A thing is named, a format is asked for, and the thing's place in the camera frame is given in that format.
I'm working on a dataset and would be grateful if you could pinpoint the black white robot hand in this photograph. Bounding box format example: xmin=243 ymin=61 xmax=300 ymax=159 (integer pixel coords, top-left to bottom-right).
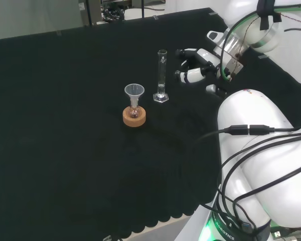
xmin=175 ymin=30 xmax=244 ymax=95

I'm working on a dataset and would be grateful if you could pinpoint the clear glass graduated cylinder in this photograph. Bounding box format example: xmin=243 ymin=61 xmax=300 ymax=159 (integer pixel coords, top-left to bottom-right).
xmin=153 ymin=49 xmax=170 ymax=104

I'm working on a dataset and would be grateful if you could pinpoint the clear plastic funnel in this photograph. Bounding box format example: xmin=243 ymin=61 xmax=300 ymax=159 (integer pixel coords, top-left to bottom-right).
xmin=124 ymin=83 xmax=145 ymax=101

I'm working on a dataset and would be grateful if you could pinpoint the small round-bottom glass flask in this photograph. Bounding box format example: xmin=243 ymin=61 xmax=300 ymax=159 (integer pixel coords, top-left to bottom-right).
xmin=129 ymin=98 xmax=140 ymax=119

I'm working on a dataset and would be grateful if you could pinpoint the black cloth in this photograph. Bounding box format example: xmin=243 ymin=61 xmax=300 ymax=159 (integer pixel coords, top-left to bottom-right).
xmin=0 ymin=7 xmax=301 ymax=239

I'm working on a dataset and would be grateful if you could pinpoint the white base plinth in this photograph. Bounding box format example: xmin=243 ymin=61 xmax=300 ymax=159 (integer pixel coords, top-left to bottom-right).
xmin=175 ymin=202 xmax=214 ymax=241

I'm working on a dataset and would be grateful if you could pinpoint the black usb cable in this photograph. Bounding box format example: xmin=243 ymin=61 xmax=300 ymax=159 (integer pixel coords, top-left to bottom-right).
xmin=194 ymin=124 xmax=301 ymax=149

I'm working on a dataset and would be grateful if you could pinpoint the cork ring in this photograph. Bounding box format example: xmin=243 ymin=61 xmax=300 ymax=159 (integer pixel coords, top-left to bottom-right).
xmin=122 ymin=106 xmax=147 ymax=127

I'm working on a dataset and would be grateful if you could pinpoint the black cable bundle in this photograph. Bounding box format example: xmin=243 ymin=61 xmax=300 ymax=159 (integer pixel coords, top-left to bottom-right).
xmin=101 ymin=6 xmax=126 ymax=25

